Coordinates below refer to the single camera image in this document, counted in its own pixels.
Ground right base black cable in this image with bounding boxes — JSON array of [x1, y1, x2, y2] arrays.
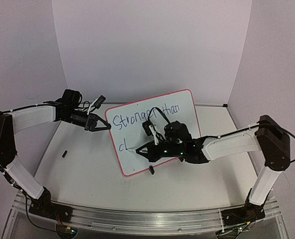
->
[[218, 209, 258, 235]]

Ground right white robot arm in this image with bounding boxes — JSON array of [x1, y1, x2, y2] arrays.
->
[[135, 115, 295, 225]]

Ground pink framed whiteboard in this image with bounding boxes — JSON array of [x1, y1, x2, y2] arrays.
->
[[105, 89, 201, 177]]

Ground left base black cable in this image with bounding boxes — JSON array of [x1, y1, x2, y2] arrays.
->
[[25, 199, 75, 235]]

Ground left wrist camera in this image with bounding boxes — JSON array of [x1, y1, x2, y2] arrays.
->
[[87, 95, 106, 115]]

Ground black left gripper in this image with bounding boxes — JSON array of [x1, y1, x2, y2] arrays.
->
[[63, 108, 112, 131]]

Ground base black cable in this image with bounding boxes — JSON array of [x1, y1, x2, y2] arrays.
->
[[25, 199, 75, 235], [218, 209, 258, 235]]

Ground right camera black cable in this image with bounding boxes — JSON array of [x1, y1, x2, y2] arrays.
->
[[147, 107, 170, 124]]

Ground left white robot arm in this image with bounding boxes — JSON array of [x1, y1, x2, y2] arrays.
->
[[0, 89, 111, 221]]

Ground aluminium front rail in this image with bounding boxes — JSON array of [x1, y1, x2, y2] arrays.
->
[[13, 197, 281, 236]]

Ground left black board clip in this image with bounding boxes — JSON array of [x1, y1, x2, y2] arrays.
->
[[149, 165, 155, 175]]

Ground white marker pen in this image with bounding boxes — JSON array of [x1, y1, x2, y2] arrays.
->
[[127, 148, 136, 153]]

